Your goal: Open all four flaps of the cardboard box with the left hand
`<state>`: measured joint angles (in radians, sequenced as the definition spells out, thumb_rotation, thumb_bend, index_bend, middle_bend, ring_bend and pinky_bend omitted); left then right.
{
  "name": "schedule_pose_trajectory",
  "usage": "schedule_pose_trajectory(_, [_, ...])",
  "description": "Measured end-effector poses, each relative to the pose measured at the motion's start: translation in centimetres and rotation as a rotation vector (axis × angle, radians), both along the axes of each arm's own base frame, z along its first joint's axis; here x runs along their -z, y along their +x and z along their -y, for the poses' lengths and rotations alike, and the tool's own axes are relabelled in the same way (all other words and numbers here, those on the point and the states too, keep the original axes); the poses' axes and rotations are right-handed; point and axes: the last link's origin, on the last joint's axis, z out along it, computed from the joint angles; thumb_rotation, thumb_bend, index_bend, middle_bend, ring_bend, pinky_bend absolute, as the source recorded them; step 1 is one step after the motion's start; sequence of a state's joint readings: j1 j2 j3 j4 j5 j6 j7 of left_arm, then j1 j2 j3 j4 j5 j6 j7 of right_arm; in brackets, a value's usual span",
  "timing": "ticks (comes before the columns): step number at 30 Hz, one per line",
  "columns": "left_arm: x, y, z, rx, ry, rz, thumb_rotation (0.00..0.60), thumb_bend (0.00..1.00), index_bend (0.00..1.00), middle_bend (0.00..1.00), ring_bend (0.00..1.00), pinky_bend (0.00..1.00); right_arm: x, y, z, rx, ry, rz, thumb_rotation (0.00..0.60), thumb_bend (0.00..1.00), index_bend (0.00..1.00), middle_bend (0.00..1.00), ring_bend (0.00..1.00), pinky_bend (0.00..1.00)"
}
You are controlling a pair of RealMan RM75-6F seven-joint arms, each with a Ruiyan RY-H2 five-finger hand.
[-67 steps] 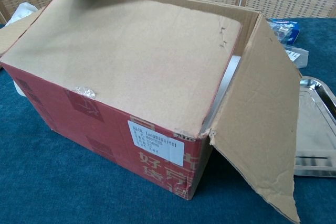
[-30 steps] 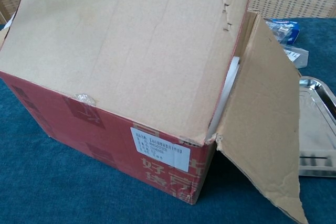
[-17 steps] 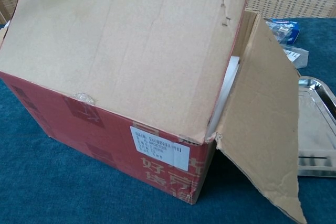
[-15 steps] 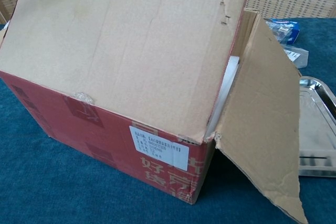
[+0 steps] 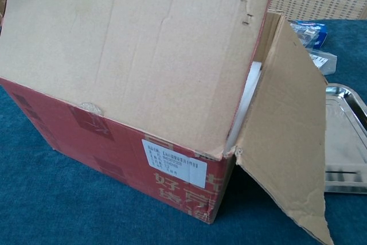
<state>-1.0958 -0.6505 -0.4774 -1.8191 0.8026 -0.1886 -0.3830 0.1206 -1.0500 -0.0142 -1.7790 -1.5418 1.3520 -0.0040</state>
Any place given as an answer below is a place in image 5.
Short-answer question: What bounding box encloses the red cardboard box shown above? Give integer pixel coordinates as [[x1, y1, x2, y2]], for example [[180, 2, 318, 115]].
[[0, 0, 335, 245]]

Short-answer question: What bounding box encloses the clear plastic pastry box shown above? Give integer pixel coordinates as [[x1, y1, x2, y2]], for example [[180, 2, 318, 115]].
[[296, 25, 338, 76]]

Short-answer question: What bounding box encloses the blue cookie package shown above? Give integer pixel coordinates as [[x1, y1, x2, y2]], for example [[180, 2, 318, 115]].
[[288, 20, 329, 49]]

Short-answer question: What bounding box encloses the white foam sheet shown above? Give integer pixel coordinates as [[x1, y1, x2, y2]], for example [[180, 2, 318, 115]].
[[226, 61, 263, 150]]

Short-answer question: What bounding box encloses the stainless steel tray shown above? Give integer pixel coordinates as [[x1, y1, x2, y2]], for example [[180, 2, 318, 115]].
[[323, 83, 367, 194]]

